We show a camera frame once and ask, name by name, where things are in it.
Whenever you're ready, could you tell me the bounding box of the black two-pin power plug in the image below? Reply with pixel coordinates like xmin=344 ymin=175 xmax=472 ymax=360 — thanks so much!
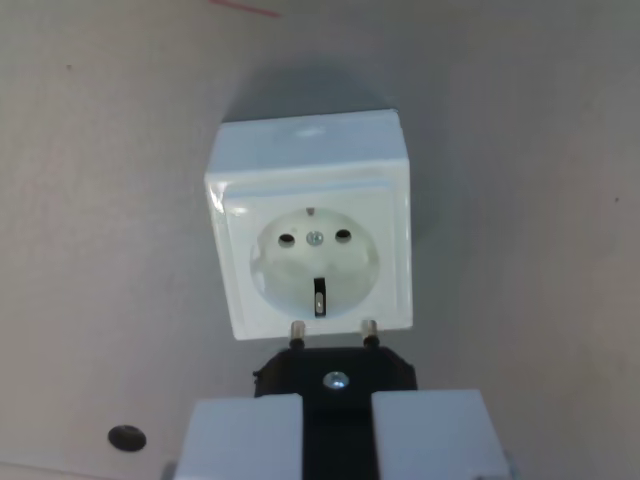
xmin=252 ymin=318 xmax=419 ymax=480

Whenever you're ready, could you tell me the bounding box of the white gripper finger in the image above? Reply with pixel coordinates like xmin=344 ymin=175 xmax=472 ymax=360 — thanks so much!
xmin=370 ymin=389 xmax=512 ymax=480
xmin=175 ymin=394 xmax=305 ymax=480

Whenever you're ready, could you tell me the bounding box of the white wall power socket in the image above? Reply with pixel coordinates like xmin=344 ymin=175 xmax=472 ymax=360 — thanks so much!
xmin=203 ymin=108 xmax=416 ymax=343

